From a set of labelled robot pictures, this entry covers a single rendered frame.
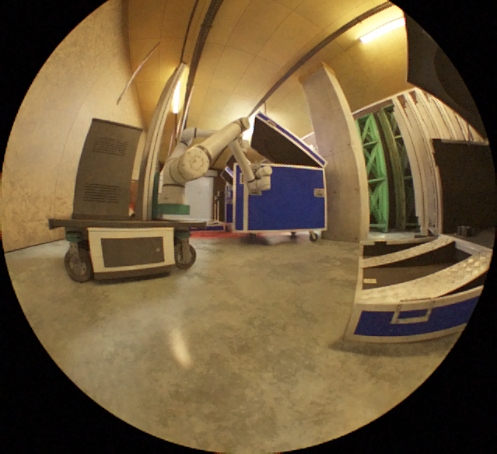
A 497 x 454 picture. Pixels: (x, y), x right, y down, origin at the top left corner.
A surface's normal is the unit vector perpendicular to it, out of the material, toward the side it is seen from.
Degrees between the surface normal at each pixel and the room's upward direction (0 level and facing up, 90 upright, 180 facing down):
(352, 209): 90
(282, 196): 90
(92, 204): 90
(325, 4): 180
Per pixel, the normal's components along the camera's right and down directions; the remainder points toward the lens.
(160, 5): 0.00, 1.00
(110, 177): 0.78, -0.04
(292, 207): 0.05, -0.06
